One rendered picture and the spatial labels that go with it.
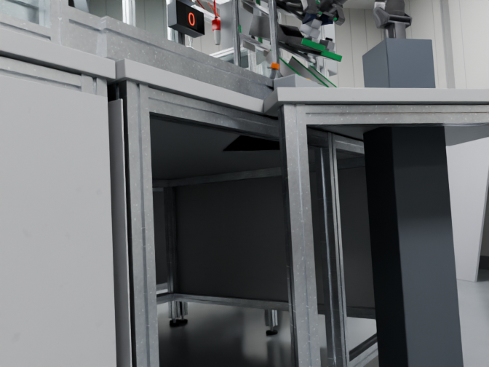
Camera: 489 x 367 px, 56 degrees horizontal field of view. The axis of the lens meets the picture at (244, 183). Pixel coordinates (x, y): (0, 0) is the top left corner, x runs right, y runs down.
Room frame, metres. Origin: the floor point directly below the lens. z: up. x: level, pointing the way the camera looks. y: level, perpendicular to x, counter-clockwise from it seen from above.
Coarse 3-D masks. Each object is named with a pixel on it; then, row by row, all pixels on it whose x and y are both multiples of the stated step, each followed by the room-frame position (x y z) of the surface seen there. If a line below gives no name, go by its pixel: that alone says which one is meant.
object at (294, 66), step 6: (270, 54) 1.69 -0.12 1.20; (270, 60) 1.69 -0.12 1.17; (282, 60) 1.65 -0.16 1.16; (294, 60) 1.77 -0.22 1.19; (282, 66) 1.65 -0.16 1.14; (288, 66) 1.63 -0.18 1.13; (294, 66) 1.77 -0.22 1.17; (300, 66) 1.75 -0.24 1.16; (282, 72) 1.65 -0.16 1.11; (288, 72) 1.63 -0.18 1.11; (294, 72) 1.61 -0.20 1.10; (300, 72) 1.75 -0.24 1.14; (306, 72) 1.73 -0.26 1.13; (312, 78) 1.71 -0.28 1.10; (318, 78) 1.69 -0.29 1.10; (324, 84) 1.68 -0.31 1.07
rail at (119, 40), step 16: (112, 32) 0.79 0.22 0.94; (128, 32) 0.81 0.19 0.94; (144, 32) 0.84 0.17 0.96; (112, 48) 0.78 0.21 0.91; (128, 48) 0.81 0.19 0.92; (144, 48) 0.84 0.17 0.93; (160, 48) 0.88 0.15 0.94; (176, 48) 0.91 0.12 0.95; (160, 64) 0.87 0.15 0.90; (176, 64) 0.90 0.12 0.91; (192, 64) 0.94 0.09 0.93; (208, 64) 0.99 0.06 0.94; (224, 64) 1.03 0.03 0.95; (208, 80) 0.98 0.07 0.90; (224, 80) 1.03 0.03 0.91; (240, 80) 1.08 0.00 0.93; (256, 80) 1.14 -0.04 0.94; (272, 80) 1.20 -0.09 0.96; (256, 96) 1.13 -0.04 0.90
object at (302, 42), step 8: (256, 16) 1.73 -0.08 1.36; (256, 24) 1.73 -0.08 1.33; (264, 24) 1.70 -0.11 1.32; (280, 24) 1.81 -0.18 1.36; (256, 32) 1.73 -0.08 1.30; (264, 32) 1.70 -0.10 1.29; (280, 32) 1.65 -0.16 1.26; (288, 32) 1.78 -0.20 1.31; (296, 32) 1.75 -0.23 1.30; (280, 40) 1.65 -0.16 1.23; (288, 40) 1.62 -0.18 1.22; (296, 40) 1.60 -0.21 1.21; (304, 40) 1.58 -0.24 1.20; (304, 48) 1.72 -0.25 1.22; (312, 48) 1.63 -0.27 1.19; (320, 48) 1.65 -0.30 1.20
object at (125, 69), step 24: (120, 72) 0.70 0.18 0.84; (144, 72) 0.73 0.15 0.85; (168, 72) 0.77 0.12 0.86; (192, 96) 0.83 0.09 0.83; (216, 96) 0.88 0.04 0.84; (240, 96) 0.94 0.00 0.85; (168, 144) 1.38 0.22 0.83; (192, 144) 1.40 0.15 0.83; (216, 144) 1.43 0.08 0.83; (264, 144) 1.48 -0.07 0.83; (168, 168) 2.07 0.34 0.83; (192, 168) 2.12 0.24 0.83; (216, 168) 2.18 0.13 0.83; (240, 168) 2.24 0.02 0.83
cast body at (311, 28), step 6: (318, 18) 1.60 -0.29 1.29; (306, 24) 1.62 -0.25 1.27; (312, 24) 1.60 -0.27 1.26; (318, 24) 1.61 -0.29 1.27; (300, 30) 1.64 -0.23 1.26; (306, 30) 1.61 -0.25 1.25; (312, 30) 1.60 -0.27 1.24; (318, 30) 1.61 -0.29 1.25; (312, 36) 1.61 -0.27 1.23; (318, 36) 1.63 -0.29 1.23
